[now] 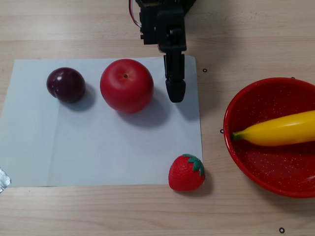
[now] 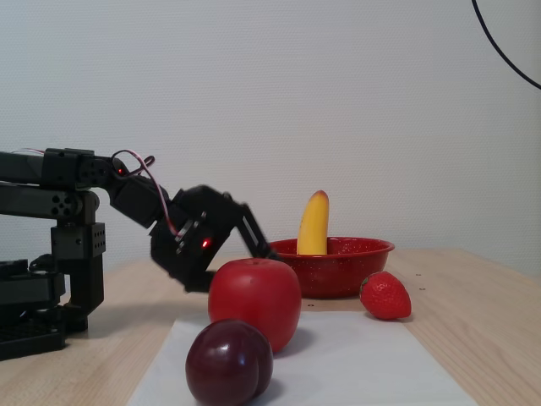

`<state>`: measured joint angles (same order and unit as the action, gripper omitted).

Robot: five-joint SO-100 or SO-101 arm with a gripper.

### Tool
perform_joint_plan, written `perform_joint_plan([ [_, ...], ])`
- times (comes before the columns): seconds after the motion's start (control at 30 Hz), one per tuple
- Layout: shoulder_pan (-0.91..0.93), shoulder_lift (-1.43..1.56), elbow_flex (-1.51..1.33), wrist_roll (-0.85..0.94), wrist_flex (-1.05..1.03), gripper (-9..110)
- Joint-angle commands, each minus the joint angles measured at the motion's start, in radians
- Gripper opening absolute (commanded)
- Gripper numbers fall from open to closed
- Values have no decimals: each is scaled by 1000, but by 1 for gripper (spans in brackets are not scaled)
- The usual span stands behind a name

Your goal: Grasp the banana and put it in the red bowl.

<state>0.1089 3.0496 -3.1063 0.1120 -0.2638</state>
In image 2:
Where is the thin black hanging cable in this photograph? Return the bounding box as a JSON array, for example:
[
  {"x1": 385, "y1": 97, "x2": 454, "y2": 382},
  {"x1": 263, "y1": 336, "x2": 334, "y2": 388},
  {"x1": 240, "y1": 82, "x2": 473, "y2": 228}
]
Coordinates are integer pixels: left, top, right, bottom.
[{"x1": 471, "y1": 0, "x2": 541, "y2": 91}]

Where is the red speckled bowl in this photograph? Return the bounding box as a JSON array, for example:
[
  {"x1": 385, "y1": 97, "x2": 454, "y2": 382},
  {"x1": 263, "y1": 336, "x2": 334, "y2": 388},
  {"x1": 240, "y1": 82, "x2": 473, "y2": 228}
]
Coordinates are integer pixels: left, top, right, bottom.
[{"x1": 269, "y1": 237, "x2": 396, "y2": 299}]

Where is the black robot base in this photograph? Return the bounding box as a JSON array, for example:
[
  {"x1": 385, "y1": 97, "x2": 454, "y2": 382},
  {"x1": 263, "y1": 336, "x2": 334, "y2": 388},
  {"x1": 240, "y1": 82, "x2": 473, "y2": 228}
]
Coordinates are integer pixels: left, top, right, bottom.
[{"x1": 0, "y1": 220, "x2": 107, "y2": 361}]

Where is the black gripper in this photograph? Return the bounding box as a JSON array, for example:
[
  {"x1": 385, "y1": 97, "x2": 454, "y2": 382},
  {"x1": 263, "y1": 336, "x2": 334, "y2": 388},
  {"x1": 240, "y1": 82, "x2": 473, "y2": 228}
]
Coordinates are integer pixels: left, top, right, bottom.
[{"x1": 150, "y1": 184, "x2": 293, "y2": 294}]

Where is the white paper sheet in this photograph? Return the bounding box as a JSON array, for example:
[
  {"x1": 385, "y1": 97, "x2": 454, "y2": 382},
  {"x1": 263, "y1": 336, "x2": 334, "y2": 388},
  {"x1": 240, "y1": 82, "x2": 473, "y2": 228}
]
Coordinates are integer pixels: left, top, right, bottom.
[{"x1": 126, "y1": 310, "x2": 478, "y2": 406}]

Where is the red toy apple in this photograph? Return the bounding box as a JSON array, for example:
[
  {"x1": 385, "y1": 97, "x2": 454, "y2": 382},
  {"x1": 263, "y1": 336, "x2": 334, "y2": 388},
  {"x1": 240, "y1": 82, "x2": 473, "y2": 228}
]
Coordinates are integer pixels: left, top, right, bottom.
[{"x1": 207, "y1": 257, "x2": 303, "y2": 354}]

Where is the dark purple toy plum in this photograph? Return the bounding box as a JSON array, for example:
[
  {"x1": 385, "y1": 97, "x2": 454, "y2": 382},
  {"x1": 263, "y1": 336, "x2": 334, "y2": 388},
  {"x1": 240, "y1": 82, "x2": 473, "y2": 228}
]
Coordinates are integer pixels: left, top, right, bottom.
[{"x1": 184, "y1": 319, "x2": 275, "y2": 406}]

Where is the white red servo cable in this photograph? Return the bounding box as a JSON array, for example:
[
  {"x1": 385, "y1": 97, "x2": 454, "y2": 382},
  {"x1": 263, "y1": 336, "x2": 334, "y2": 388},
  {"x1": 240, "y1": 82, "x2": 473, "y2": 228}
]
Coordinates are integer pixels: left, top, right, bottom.
[{"x1": 11, "y1": 147, "x2": 183, "y2": 236}]

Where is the red toy strawberry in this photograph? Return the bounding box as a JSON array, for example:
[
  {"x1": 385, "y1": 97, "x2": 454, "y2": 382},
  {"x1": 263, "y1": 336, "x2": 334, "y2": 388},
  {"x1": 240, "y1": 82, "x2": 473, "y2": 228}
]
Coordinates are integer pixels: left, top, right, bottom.
[{"x1": 359, "y1": 271, "x2": 413, "y2": 321}]

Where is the yellow toy banana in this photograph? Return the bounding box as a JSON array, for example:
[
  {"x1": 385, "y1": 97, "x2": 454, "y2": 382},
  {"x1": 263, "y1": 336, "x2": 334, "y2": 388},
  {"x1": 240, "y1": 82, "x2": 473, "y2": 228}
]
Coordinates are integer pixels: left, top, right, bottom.
[{"x1": 296, "y1": 189, "x2": 331, "y2": 256}]

